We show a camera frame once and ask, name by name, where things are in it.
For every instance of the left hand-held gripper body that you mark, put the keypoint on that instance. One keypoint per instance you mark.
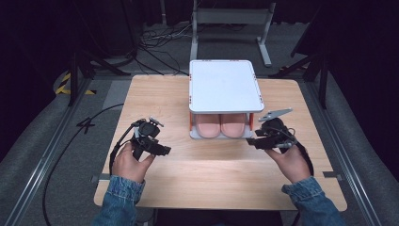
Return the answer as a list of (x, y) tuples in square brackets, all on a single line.
[(146, 135)]

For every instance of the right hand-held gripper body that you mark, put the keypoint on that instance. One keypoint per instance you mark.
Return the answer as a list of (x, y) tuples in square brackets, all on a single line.
[(277, 133)]

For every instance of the person's left hand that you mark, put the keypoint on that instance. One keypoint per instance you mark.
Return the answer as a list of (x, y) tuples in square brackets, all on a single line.
[(130, 166)]

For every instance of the person's right hand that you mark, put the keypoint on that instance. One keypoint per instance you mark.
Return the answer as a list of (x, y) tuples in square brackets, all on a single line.
[(291, 166)]

